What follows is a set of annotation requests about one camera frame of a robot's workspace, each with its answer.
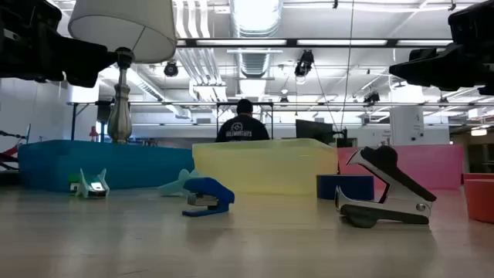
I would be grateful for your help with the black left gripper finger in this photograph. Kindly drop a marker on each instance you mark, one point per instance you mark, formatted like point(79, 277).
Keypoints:
point(83, 79)
point(88, 56)

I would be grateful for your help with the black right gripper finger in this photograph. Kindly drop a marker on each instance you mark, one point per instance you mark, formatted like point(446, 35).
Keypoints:
point(422, 54)
point(444, 71)

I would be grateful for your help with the green mini stapler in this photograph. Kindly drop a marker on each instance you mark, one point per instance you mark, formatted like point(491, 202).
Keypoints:
point(73, 179)

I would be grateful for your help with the black staple remover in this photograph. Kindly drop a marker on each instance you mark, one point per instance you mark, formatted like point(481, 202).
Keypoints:
point(382, 156)

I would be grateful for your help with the mint staple remover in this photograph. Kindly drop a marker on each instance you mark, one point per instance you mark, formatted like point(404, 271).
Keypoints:
point(175, 186)
point(82, 187)

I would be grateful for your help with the blue tape roll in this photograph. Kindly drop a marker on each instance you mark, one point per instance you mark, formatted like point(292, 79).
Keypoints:
point(347, 187)

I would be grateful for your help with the white shade silver table lamp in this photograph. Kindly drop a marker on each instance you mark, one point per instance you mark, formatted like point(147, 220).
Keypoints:
point(127, 27)

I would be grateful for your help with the black ceiling spotlight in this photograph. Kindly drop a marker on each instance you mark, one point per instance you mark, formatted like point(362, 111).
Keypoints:
point(171, 68)
point(305, 63)
point(371, 97)

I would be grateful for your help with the pink plastic bin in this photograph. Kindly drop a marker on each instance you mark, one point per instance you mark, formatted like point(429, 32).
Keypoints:
point(436, 166)

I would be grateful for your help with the teal plastic bin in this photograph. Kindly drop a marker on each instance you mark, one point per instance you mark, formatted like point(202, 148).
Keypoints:
point(135, 166)

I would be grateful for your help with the red and black stand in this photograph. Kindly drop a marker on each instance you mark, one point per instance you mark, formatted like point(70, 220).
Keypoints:
point(9, 154)

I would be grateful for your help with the black overhead light bar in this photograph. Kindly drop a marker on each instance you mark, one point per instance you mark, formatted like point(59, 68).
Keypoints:
point(293, 42)

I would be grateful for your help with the black computer monitor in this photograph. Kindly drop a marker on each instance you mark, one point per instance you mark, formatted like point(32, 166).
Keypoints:
point(312, 131)

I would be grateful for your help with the person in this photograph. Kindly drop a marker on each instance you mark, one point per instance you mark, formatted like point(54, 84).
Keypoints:
point(242, 129)

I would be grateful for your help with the yellow plastic bin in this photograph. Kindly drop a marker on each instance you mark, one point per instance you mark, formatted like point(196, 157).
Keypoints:
point(266, 166)

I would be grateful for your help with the black frame background table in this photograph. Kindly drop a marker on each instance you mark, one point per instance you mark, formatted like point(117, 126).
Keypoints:
point(154, 103)

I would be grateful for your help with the silver ceiling air duct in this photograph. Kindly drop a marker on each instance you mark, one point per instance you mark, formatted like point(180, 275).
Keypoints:
point(254, 23)

